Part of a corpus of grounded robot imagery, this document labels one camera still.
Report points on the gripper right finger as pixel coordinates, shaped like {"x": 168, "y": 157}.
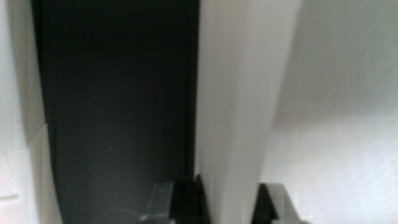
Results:
{"x": 274, "y": 209}

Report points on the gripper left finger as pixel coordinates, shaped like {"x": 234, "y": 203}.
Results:
{"x": 175, "y": 207}

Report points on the white desk top tray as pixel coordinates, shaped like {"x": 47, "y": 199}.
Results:
{"x": 298, "y": 107}

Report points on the white front fence bar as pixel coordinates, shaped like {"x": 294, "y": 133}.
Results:
{"x": 29, "y": 206}

